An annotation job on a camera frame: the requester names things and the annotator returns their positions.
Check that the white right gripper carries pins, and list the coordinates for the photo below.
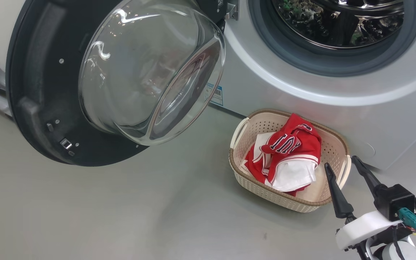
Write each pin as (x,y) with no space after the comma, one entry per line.
(363,227)

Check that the red and white jersey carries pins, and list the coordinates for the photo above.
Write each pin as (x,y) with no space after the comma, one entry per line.
(291,148)

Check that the black glass washing machine door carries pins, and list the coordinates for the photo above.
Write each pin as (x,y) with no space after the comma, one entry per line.
(42,90)

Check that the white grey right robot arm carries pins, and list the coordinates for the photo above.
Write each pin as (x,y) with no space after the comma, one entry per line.
(403,252)

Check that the cream perforated laundry basket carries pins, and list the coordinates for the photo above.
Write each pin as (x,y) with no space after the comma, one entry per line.
(323,187)

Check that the white front-load washing machine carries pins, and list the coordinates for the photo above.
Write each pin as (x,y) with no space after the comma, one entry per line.
(302,90)

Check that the blue white label sticker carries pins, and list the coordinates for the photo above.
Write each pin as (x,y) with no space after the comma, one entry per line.
(216,95)

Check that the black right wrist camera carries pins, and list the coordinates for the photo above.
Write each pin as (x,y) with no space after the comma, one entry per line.
(395,200)

